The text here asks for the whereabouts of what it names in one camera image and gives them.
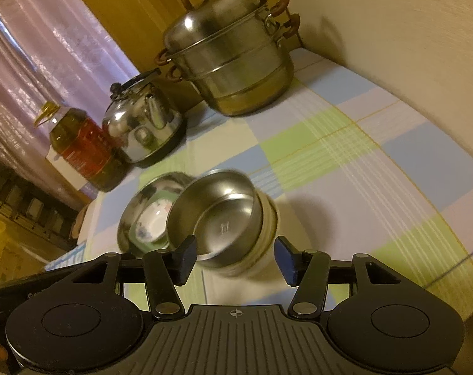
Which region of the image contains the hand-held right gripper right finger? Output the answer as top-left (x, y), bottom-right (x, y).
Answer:
top-left (273, 235), bottom-right (402, 319)

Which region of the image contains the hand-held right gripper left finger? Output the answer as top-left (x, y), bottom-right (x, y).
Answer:
top-left (68, 235), bottom-right (198, 320)

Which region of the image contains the cream ribbed bowl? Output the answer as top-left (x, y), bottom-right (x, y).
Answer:
top-left (199, 219), bottom-right (279, 281)

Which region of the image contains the small floral dish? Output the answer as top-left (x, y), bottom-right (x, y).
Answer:
top-left (135, 199), bottom-right (175, 245)

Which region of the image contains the small stainless steel bowl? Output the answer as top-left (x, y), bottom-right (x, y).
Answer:
top-left (166, 169), bottom-right (265, 271)

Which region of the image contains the oval stainless steel plate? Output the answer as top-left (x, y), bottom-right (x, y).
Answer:
top-left (117, 172), bottom-right (195, 255)

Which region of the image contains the blue grid cloth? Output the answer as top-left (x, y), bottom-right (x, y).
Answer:
top-left (45, 241), bottom-right (88, 272)

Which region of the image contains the black metal rack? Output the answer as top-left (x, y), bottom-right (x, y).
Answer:
top-left (0, 156), bottom-right (78, 251)

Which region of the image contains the checkered tablecloth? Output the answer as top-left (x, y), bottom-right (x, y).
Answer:
top-left (45, 47), bottom-right (473, 315)

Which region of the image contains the white chair back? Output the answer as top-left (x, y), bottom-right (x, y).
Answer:
top-left (45, 144), bottom-right (89, 197)

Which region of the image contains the stainless steel kettle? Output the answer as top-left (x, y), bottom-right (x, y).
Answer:
top-left (102, 68), bottom-right (189, 168)

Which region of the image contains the cooking oil bottle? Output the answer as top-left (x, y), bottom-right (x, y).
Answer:
top-left (34, 102), bottom-right (130, 193)

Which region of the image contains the stainless steel steamer pot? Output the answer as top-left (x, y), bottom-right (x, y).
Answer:
top-left (155, 0), bottom-right (302, 117)

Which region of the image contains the sheer pink curtain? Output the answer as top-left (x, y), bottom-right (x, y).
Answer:
top-left (0, 0), bottom-right (143, 212)

